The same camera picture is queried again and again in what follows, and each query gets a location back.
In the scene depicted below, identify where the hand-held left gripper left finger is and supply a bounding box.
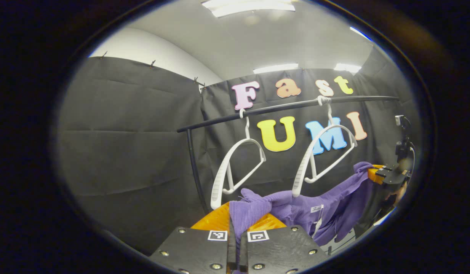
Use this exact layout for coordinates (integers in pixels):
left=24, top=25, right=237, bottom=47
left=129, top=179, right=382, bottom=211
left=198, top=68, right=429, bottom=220
left=149, top=202, right=237, bottom=274

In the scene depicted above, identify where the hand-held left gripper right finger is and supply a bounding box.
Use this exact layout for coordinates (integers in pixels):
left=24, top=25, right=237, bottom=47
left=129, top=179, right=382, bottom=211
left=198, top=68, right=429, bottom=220
left=239, top=212, right=329, bottom=274

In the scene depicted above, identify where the purple corduroy jacket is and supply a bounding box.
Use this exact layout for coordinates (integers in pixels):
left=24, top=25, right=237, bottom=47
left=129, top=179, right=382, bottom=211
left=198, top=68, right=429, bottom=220
left=229, top=162, right=377, bottom=252

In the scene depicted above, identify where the white plastic clothes hanger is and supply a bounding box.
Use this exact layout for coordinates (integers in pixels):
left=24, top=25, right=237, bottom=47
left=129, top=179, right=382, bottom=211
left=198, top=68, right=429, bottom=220
left=291, top=95, right=358, bottom=198
left=210, top=108, right=267, bottom=210

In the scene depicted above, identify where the black metal clothes rack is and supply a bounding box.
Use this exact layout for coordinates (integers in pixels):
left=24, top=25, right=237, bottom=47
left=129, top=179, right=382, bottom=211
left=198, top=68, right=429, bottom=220
left=177, top=95, right=399, bottom=213

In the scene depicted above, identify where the black backdrop cloth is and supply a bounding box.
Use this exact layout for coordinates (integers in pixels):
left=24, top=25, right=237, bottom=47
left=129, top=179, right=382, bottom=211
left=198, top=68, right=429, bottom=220
left=56, top=46, right=422, bottom=255

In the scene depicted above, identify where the large ceiling light panel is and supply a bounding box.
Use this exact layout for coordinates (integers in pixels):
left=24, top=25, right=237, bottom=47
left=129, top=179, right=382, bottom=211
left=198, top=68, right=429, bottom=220
left=201, top=0, right=297, bottom=18

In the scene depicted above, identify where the black camera on stand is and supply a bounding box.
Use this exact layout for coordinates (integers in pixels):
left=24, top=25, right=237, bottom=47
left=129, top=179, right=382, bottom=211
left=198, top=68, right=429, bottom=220
left=394, top=114, right=416, bottom=165

